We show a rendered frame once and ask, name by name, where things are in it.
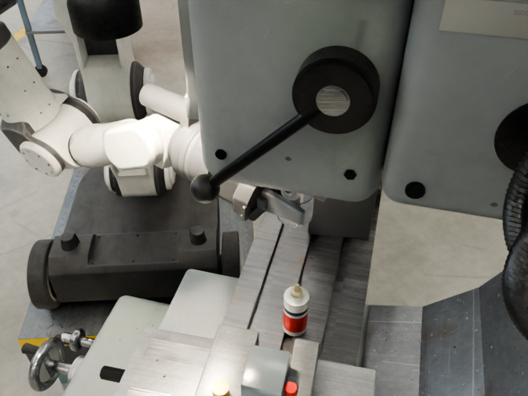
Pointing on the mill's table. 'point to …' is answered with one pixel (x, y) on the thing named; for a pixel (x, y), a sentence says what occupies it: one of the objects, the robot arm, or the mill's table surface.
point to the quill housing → (214, 146)
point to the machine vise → (164, 379)
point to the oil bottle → (295, 310)
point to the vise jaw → (227, 359)
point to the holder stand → (342, 218)
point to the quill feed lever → (313, 108)
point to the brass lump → (221, 388)
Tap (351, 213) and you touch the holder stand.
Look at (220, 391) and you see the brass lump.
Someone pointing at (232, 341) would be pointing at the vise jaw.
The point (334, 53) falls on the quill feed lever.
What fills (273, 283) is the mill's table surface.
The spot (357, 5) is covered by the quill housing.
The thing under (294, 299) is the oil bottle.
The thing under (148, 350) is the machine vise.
